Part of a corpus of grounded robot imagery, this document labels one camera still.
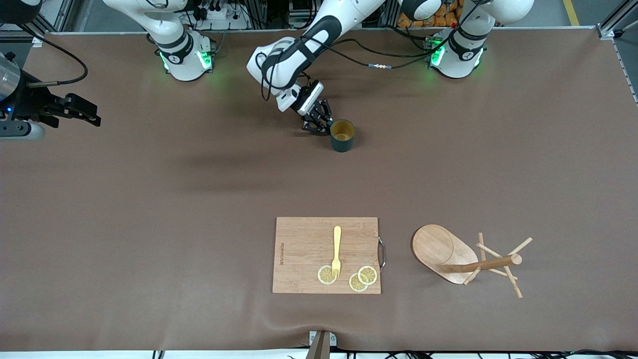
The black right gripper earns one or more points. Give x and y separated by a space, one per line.
36 105

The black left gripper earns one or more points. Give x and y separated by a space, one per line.
316 117

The dark green ribbed cup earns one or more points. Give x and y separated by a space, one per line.
343 143

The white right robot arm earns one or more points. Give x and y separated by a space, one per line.
174 40

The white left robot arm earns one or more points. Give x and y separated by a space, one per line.
284 60

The wooden mug tree rack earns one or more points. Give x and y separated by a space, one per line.
433 247

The grey electronics box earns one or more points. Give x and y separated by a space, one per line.
301 20

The yellow plastic fork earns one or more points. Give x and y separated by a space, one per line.
337 239

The wooden cutting board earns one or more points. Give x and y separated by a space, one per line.
304 249

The white power strip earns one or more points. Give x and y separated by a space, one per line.
219 15

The bag of orange snacks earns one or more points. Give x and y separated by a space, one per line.
428 22

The lemon slice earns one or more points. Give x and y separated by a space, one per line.
324 275
355 285
369 274

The brown table mat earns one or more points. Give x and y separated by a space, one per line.
199 279

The silver aluminium frame rail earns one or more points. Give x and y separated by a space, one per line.
62 15
610 27

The metal table edge bracket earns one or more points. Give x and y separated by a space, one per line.
321 346

